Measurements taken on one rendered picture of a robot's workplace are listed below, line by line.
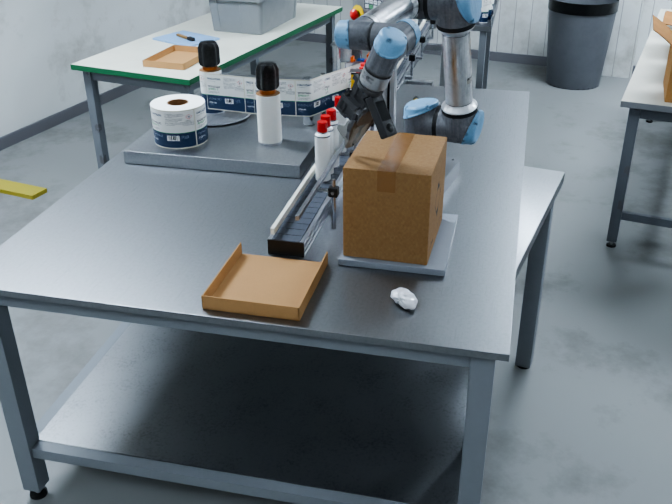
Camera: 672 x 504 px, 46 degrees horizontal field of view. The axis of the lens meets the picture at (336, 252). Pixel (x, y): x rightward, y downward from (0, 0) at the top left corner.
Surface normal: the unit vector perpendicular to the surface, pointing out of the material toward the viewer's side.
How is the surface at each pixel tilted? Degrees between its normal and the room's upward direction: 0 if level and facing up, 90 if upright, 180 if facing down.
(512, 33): 90
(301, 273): 0
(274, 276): 0
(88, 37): 90
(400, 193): 90
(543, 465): 0
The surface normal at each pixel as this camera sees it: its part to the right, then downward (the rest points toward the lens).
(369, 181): -0.25, 0.47
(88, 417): 0.00, -0.88
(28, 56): 0.91, 0.19
